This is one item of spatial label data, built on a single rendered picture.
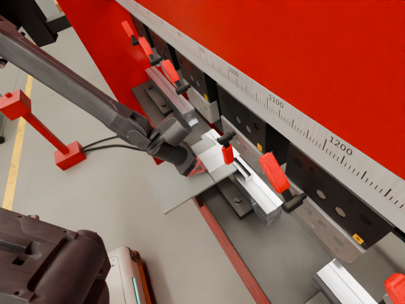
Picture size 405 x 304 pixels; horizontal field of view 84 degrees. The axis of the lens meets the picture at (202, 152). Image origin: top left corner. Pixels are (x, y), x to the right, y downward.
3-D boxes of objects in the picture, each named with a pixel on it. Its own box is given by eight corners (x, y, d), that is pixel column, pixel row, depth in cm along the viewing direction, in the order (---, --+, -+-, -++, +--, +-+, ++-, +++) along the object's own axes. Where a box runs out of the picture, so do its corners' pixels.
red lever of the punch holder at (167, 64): (160, 61, 59) (178, 94, 59) (173, 55, 60) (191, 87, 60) (160, 64, 61) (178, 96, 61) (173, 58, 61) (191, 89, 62)
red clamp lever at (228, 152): (222, 163, 56) (216, 136, 48) (235, 154, 56) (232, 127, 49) (226, 167, 54) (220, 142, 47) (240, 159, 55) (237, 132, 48)
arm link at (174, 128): (131, 123, 62) (123, 137, 55) (158, 93, 59) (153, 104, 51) (165, 149, 67) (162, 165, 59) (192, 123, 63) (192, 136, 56)
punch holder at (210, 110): (188, 101, 70) (173, 49, 57) (212, 88, 71) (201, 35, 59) (214, 127, 61) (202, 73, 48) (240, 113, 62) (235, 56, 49)
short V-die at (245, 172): (213, 145, 84) (211, 139, 82) (219, 140, 85) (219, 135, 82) (246, 182, 72) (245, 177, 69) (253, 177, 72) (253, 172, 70)
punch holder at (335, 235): (279, 196, 45) (287, 143, 32) (312, 174, 47) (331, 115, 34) (346, 266, 36) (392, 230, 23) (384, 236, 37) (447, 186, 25)
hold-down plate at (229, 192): (197, 161, 93) (195, 157, 90) (208, 155, 94) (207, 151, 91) (240, 221, 74) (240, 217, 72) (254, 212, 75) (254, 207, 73)
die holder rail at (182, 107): (150, 83, 136) (144, 69, 129) (159, 79, 137) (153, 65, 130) (187, 129, 105) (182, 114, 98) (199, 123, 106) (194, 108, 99)
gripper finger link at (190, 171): (204, 152, 75) (185, 143, 68) (215, 166, 71) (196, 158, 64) (191, 167, 77) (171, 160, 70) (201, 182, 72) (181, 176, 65)
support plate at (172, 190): (144, 174, 79) (144, 172, 78) (208, 137, 84) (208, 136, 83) (164, 215, 68) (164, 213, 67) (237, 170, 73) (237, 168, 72)
